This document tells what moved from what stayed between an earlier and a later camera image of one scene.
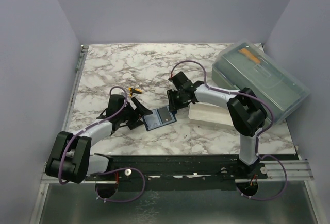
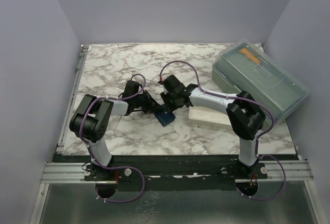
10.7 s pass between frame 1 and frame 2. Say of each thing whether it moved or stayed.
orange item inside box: stayed
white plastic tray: stayed
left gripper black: moved
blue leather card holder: moved
